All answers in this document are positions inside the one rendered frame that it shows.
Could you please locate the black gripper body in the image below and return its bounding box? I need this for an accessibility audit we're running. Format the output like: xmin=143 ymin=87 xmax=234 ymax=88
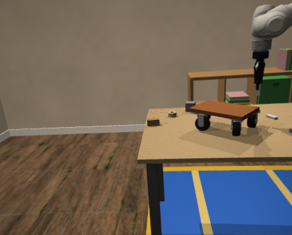
xmin=253 ymin=51 xmax=269 ymax=69

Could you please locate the wooden dolly with black caster wheels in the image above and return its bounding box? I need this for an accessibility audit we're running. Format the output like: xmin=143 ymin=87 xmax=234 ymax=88
xmin=189 ymin=100 xmax=260 ymax=136

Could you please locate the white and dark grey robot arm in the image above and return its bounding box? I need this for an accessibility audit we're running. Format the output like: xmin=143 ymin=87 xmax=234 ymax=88
xmin=251 ymin=3 xmax=292 ymax=52

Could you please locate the small brown wooden block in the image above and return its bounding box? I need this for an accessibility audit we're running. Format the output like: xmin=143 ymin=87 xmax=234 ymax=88
xmin=147 ymin=118 xmax=160 ymax=126

